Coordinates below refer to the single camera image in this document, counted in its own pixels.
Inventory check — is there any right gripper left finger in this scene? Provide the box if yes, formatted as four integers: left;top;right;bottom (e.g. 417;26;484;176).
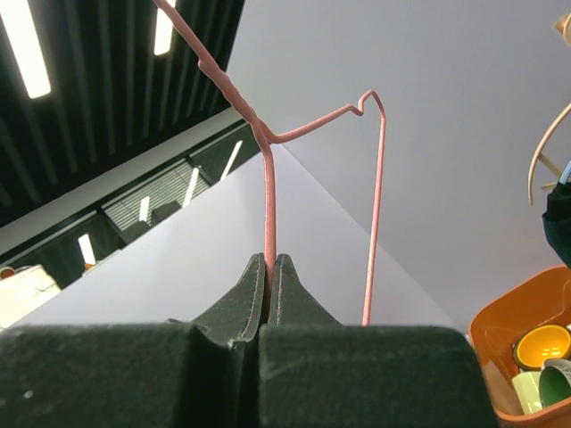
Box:
1;254;265;427

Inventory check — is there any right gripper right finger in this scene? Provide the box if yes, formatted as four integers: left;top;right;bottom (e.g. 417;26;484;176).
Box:
259;254;498;427

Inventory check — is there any pink wire hanger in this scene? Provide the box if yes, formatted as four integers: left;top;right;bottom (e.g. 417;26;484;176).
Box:
155;1;387;326

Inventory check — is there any dark green plaid skirt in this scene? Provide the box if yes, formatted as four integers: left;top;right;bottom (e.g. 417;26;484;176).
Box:
542;183;571;268

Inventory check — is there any light blue hanger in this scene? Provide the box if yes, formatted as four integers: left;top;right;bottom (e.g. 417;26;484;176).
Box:
559;161;571;185

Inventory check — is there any beige empty hanger left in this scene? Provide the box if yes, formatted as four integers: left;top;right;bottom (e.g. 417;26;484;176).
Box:
527;12;570;205

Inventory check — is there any orange bowl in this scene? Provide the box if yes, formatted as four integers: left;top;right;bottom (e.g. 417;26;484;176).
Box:
512;325;570;371

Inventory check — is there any green cup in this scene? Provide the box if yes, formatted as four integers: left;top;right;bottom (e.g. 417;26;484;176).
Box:
539;358;571;408

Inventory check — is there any orange plastic bin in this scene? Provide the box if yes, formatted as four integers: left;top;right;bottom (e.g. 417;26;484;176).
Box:
468;266;570;427

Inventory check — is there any ceiling light strip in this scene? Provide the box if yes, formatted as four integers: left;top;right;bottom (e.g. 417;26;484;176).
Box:
1;0;51;99
153;8;173;55

